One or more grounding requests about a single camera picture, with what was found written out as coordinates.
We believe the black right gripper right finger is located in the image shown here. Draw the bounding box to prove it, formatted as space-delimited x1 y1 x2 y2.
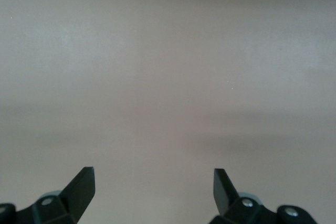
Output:
208 168 319 224

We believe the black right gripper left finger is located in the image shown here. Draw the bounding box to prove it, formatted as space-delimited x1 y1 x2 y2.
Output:
0 166 96 224

